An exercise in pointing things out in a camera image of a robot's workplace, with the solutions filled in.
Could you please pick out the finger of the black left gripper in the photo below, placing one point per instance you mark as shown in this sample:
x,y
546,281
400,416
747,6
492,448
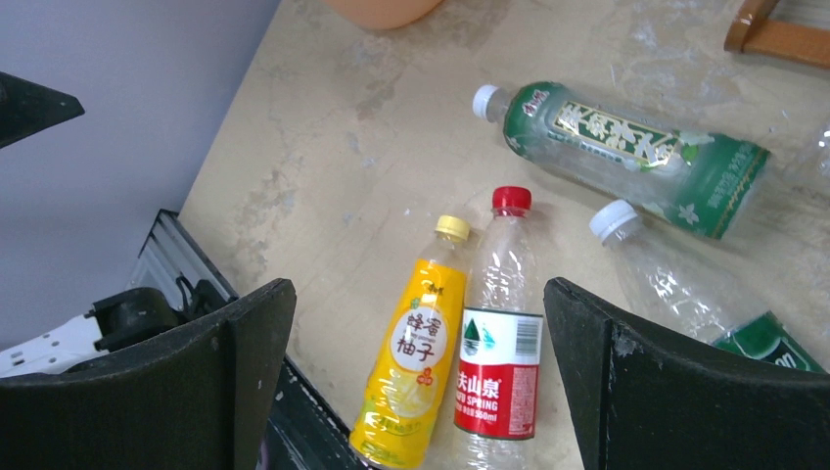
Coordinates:
x,y
28,108

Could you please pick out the red white Nongfu bottle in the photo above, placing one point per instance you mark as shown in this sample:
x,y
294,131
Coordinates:
x,y
500,345

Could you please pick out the green tea bottle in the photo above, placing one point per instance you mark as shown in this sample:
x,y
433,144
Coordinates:
x,y
694,180

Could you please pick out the clear bottle dark green label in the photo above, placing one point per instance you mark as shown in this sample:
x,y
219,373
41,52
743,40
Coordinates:
x,y
690,294

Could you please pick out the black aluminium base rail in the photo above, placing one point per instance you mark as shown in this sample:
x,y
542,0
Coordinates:
x,y
172,284

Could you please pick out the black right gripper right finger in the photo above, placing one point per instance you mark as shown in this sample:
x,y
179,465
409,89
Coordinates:
x,y
642,396

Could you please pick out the yellow honey pomelo bottle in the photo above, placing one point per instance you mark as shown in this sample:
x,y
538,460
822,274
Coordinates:
x,y
404,391

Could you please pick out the wooden shelf rack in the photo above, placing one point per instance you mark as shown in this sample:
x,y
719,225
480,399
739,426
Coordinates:
x,y
753,31

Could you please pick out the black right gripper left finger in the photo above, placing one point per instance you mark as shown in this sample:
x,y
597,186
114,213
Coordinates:
x,y
195,397

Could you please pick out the orange plastic bin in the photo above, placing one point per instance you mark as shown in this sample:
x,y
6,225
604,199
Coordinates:
x,y
382,14

